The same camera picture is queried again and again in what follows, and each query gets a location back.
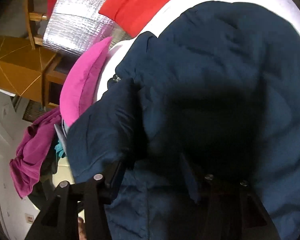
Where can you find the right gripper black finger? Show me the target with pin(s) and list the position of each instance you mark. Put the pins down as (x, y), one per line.
(58, 219)

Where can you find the navy blue padded jacket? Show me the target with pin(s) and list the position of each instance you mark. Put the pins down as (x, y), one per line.
(207, 110)

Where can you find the person's left hand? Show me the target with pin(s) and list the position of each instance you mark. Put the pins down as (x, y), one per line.
(81, 229)

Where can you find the black garment on sofa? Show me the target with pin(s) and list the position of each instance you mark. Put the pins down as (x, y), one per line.
(43, 189)

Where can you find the cream leather sofa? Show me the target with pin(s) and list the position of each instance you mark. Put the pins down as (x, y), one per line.
(63, 172)

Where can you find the magenta fleece garment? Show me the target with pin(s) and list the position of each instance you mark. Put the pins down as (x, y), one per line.
(32, 151)

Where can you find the teal garment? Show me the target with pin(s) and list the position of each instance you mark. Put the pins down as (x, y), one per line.
(60, 153)

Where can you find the grey folded garment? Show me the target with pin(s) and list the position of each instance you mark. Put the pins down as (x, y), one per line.
(61, 134)

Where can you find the magenta pillow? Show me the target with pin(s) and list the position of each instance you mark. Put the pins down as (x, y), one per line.
(79, 87)

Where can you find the silver foil insulation board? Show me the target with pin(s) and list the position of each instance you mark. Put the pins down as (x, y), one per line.
(75, 25)

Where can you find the red pillow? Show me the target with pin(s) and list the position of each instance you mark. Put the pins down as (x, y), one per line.
(131, 15)

